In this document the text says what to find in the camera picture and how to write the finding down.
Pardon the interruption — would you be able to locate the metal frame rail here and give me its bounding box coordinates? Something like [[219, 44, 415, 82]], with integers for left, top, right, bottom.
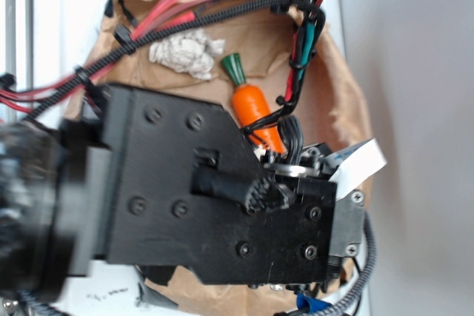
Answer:
[[0, 0, 36, 117]]

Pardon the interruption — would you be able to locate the red and black cable bundle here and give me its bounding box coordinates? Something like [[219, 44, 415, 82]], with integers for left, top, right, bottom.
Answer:
[[0, 0, 329, 158]]

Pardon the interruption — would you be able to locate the brown paper bag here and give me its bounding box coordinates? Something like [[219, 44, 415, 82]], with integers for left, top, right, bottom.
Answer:
[[88, 0, 372, 315]]

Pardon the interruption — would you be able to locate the braided grey cable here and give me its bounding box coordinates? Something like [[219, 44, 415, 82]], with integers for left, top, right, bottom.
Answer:
[[273, 215, 377, 316]]

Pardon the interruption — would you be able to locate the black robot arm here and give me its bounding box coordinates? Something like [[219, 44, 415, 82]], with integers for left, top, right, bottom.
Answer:
[[1, 84, 364, 302]]

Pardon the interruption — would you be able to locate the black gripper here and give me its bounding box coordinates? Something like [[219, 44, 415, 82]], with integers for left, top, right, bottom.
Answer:
[[98, 84, 364, 286]]

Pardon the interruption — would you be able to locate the orange toy carrot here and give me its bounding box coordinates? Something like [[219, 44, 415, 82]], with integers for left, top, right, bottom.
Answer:
[[221, 53, 285, 153]]

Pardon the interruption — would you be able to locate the white ribbon cable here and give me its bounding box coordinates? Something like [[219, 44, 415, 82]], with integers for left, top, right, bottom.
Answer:
[[325, 138, 388, 201]]

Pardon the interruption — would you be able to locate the crumpled white paper towel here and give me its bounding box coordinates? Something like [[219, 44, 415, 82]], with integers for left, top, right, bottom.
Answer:
[[148, 27, 226, 81]]

